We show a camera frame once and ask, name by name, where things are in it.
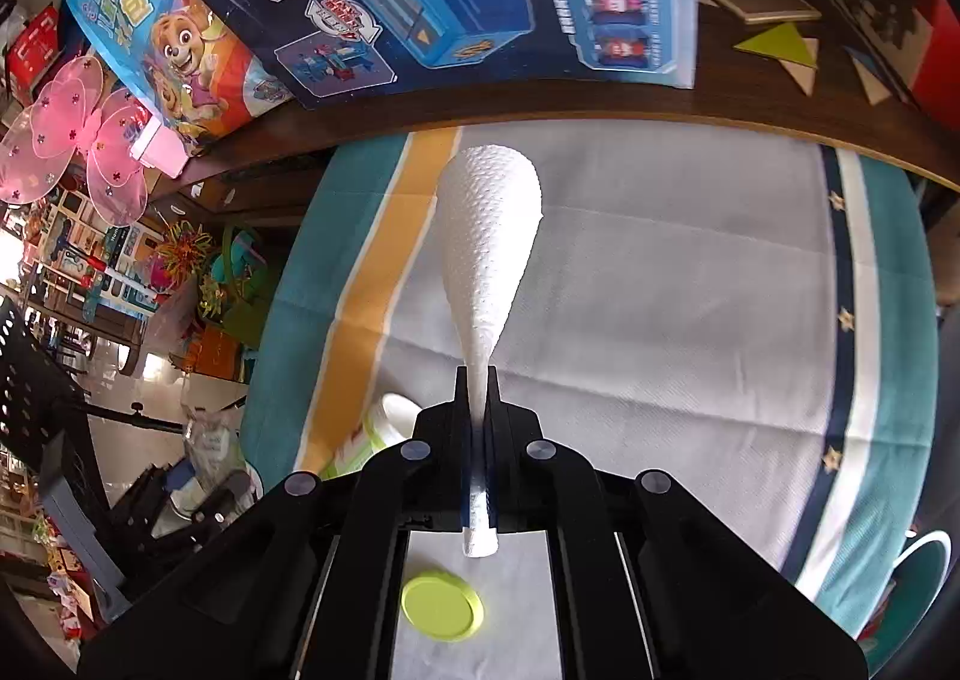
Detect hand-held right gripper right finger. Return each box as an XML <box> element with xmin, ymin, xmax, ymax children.
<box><xmin>486</xmin><ymin>365</ymin><xmax>867</xmax><ymax>680</ymax></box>

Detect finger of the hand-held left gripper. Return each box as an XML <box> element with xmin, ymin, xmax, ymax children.
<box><xmin>79</xmin><ymin>399</ymin><xmax>190</xmax><ymax>432</ymax></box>
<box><xmin>111</xmin><ymin>466</ymin><xmax>260</xmax><ymax>557</ymax></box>

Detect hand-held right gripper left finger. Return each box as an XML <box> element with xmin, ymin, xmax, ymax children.
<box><xmin>79</xmin><ymin>365</ymin><xmax>476</xmax><ymax>680</ymax></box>

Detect clear plastic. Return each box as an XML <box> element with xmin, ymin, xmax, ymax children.
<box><xmin>182</xmin><ymin>406</ymin><xmax>252</xmax><ymax>501</ymax></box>

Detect white tissue paper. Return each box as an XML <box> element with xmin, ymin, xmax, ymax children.
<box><xmin>435</xmin><ymin>144</ymin><xmax>542</xmax><ymax>561</ymax></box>

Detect cluttered toy shelf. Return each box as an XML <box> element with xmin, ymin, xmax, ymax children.
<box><xmin>0</xmin><ymin>185</ymin><xmax>158</xmax><ymax>351</ymax></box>

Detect yellow-green round lid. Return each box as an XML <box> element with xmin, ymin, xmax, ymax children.
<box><xmin>401</xmin><ymin>573</ymin><xmax>485</xmax><ymax>643</ymax></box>

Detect colourful spiky toy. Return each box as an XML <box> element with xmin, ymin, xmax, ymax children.
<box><xmin>154</xmin><ymin>219</ymin><xmax>218</xmax><ymax>291</ymax></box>

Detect striped teal tablecloth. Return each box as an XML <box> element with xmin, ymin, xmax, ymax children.
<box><xmin>238</xmin><ymin>118</ymin><xmax>942</xmax><ymax>680</ymax></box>

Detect pink butterfly wings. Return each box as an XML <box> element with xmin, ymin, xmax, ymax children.
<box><xmin>0</xmin><ymin>56</ymin><xmax>151</xmax><ymax>227</ymax></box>

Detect small pink box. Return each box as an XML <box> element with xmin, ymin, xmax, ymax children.
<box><xmin>131</xmin><ymin>118</ymin><xmax>196</xmax><ymax>176</ymax></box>

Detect red toy box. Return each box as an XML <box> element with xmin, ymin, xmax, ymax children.
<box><xmin>4</xmin><ymin>5</ymin><xmax>65</xmax><ymax>100</ymax></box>

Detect cartoon puppy toy box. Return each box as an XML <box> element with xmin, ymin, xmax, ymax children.
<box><xmin>66</xmin><ymin>0</ymin><xmax>293</xmax><ymax>157</ymax></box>

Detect white triangle tile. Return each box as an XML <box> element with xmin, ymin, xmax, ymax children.
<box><xmin>844</xmin><ymin>44</ymin><xmax>893</xmax><ymax>106</ymax></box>
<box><xmin>780</xmin><ymin>39</ymin><xmax>820</xmax><ymax>98</ymax></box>

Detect green triangle tile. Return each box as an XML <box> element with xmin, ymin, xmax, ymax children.
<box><xmin>733</xmin><ymin>22</ymin><xmax>820</xmax><ymax>68</ymax></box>

